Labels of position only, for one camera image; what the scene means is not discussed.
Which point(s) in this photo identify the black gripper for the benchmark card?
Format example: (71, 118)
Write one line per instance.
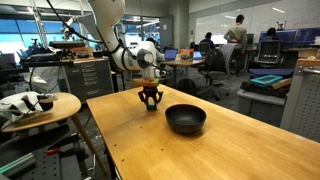
(150, 91)

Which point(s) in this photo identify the white plastic cover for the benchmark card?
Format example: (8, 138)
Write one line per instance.
(46, 80)

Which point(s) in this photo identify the black office chair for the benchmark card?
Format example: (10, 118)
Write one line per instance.
(213, 63)

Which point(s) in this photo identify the orange container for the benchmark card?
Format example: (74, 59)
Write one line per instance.
(186, 55)

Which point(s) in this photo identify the wooden office table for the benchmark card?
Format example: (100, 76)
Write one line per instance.
(183, 62)

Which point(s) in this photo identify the silver aluminium extrusion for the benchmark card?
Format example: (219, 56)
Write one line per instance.
(16, 165)

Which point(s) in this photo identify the wooden block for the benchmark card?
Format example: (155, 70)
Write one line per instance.
(281, 83)

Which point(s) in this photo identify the standing person grey shirt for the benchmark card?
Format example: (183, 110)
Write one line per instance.
(236, 35)

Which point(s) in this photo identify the round wooden side table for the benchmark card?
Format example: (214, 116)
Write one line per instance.
(63, 106)

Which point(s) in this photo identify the white crumpled cloth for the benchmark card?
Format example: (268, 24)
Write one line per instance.
(13, 106)

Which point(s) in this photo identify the seated person dark top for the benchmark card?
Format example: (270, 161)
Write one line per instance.
(207, 41)

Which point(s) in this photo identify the black perforated breadboard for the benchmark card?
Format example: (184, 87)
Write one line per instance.
(50, 166)

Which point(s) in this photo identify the black mesh chair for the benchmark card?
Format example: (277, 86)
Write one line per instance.
(269, 51)

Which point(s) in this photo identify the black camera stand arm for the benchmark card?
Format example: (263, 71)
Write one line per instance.
(50, 62)

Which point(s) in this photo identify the black bowl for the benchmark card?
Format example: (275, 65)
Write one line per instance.
(185, 124)

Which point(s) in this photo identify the grey drawer cabinet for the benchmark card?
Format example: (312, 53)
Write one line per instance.
(88, 78)

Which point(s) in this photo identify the blue cushion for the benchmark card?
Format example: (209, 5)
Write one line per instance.
(270, 72)

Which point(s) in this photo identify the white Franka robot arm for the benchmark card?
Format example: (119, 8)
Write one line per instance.
(110, 20)

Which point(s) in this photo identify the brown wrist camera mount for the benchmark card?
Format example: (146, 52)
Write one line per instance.
(143, 82)

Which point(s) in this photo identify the teal tray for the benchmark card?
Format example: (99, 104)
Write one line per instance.
(266, 80)

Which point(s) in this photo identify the green block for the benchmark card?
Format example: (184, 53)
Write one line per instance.
(151, 107)

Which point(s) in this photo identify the blue computer monitor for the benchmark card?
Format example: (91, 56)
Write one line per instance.
(308, 35)
(286, 36)

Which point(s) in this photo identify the grey plastic storage bin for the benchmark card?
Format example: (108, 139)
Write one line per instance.
(260, 108)

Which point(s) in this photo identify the grey office chair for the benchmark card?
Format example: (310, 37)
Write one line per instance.
(229, 53)

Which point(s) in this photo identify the black handheld controller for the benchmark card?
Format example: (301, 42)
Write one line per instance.
(45, 104)

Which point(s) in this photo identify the workbench cabinet with pegboard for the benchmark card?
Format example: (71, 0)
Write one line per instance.
(305, 103)

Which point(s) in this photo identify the black case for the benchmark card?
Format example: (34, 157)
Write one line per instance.
(253, 89)

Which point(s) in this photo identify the open laptop blue screen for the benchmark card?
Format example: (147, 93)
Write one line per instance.
(171, 54)

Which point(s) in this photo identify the black stereo camera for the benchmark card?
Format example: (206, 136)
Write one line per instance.
(66, 44)

